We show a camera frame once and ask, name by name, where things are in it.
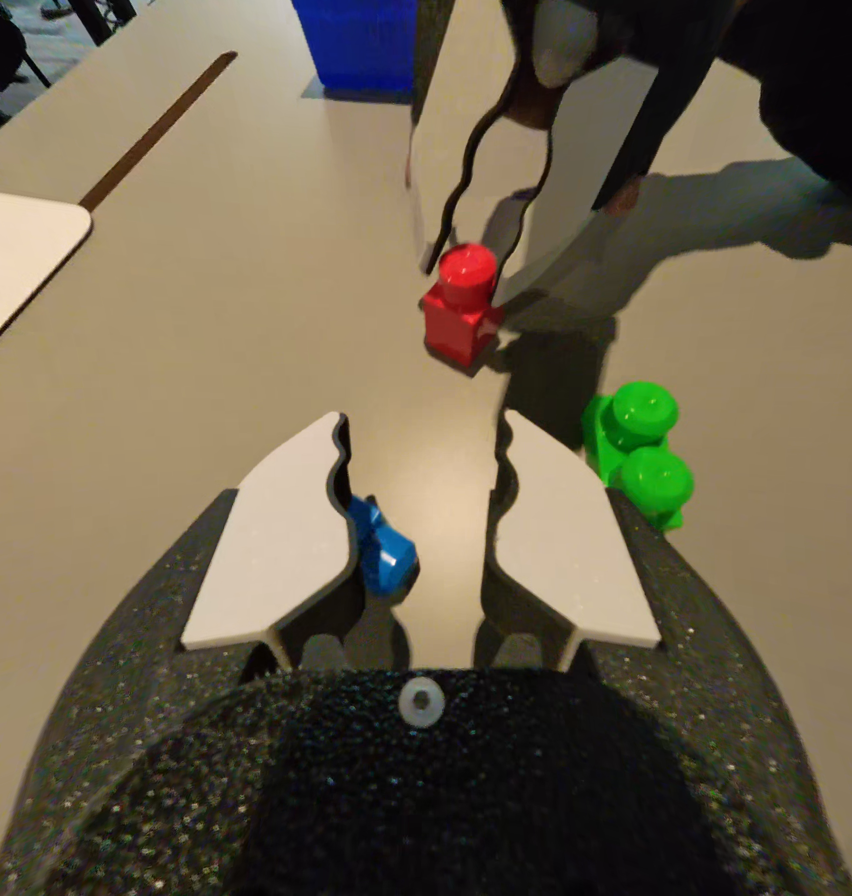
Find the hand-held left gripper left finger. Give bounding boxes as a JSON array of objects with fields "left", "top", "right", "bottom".
[{"left": 181, "top": 412, "right": 368, "bottom": 672}]

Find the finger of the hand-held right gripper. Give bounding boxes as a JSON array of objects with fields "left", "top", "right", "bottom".
[
  {"left": 403, "top": 66, "right": 521, "bottom": 279},
  {"left": 494, "top": 56, "right": 661, "bottom": 307}
]

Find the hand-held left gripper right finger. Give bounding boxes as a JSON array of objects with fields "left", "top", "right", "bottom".
[{"left": 480, "top": 408, "right": 662, "bottom": 673}]

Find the blue one-stud toy block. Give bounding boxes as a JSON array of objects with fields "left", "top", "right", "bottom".
[{"left": 345, "top": 493, "right": 421, "bottom": 599}]

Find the red one-stud toy block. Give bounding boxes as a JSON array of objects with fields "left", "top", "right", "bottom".
[{"left": 420, "top": 243, "right": 507, "bottom": 368}]

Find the green two-stud toy block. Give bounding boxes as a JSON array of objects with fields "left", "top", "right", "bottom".
[{"left": 581, "top": 381, "right": 695, "bottom": 533}]

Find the blue plastic bin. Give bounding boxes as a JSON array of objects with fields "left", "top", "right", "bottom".
[{"left": 291, "top": 0, "right": 420, "bottom": 95}]

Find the person's right forearm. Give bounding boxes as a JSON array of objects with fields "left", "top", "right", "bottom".
[{"left": 716, "top": 0, "right": 852, "bottom": 211}]

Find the person's right hand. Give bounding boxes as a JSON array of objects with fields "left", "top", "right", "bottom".
[{"left": 504, "top": 66, "right": 563, "bottom": 133}]

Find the black office chair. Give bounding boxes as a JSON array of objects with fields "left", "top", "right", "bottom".
[{"left": 0, "top": 10, "right": 52, "bottom": 135}]

